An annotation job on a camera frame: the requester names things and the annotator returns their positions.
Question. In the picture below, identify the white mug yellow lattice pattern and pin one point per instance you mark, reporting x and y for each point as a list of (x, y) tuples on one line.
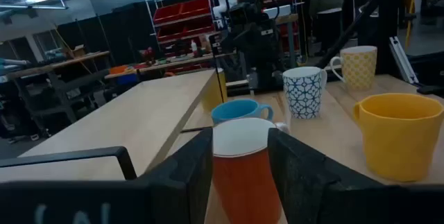
[(359, 68)]

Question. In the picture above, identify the wooden shelf black metal legs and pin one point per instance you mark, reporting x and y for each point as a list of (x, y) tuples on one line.
[(121, 120)]

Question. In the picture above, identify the rack with red bins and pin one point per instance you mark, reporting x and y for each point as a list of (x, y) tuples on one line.
[(180, 10)]

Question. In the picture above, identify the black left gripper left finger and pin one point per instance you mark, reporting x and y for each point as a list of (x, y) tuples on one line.
[(187, 182)]

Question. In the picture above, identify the black rig upright post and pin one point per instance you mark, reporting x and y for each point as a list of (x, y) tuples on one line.
[(390, 16)]

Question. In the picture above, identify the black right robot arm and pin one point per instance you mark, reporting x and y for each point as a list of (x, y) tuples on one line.
[(249, 12)]

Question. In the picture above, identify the light blue mug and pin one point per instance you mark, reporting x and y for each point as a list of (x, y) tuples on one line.
[(229, 111)]

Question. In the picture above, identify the wooden workbench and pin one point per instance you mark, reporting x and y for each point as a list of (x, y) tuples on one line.
[(173, 64), (59, 62)]

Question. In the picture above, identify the black rig diagonal brace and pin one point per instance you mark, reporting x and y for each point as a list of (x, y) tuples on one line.
[(347, 33)]

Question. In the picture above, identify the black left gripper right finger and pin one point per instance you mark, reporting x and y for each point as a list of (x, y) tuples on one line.
[(298, 175)]

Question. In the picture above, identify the silver aluminium extrusion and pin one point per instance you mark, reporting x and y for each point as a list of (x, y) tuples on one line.
[(404, 61)]

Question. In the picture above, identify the white mug blue floral pattern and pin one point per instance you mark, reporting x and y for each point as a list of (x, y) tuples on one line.
[(303, 94)]

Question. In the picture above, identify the yellow faceted mug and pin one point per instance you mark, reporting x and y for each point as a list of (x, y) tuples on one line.
[(399, 140)]

